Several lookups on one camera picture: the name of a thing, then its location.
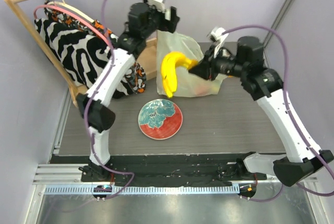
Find wooden clothes rack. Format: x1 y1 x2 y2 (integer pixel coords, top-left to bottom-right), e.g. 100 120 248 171
1 0 134 109

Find fake yellow bananas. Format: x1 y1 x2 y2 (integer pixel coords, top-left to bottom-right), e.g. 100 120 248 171
161 52 199 98

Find pink clothes hanger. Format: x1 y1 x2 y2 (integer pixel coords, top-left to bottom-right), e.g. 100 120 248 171
33 5 113 53

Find orange patterned garment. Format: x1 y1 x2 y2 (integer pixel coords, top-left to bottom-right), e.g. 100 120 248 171
44 8 147 99

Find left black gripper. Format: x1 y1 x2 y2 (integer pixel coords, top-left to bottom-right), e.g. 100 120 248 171
140 0 178 39

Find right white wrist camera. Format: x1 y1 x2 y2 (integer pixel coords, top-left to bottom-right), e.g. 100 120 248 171
208 27 229 52

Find slotted cable duct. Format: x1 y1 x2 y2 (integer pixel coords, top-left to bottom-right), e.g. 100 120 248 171
44 184 240 195

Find fake orange fruit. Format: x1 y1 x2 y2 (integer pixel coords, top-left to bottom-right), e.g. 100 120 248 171
195 85 210 96

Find red and teal plate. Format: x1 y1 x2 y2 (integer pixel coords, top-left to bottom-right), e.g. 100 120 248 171
138 99 183 140

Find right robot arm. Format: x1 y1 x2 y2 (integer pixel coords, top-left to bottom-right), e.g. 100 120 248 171
188 36 333 187

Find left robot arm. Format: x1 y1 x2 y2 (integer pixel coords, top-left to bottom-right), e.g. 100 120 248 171
76 2 180 182

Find zebra print garment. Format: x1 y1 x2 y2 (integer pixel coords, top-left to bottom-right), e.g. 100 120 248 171
34 18 111 89

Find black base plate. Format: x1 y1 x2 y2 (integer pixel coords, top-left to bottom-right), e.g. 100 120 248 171
49 152 287 187

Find cream clothes hanger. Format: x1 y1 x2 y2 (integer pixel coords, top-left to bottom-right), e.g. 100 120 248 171
46 1 94 23

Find pale yellow plastic bag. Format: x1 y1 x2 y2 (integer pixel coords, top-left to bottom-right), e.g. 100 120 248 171
156 31 227 98

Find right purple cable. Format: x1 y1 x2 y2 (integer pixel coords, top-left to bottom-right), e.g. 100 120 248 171
221 24 334 203

